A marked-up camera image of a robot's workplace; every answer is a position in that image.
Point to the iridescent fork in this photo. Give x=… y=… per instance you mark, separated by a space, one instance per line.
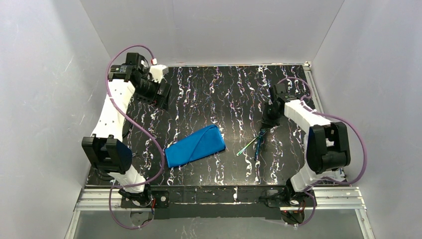
x=247 y=145

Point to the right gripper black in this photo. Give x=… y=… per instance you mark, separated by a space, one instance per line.
x=267 y=121

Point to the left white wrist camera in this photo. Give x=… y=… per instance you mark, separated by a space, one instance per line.
x=158 y=72

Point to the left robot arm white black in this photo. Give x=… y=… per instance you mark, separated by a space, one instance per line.
x=104 y=148

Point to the aluminium frame rail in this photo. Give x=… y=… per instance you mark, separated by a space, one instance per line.
x=221 y=202

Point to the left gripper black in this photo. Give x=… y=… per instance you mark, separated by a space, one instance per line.
x=161 y=95

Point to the blue cloth napkin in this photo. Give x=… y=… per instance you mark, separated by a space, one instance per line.
x=200 y=144

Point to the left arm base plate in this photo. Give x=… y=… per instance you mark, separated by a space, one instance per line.
x=146 y=199

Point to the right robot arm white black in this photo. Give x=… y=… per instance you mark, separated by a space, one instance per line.
x=326 y=144

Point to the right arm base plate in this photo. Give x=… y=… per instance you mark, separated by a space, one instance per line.
x=291 y=203

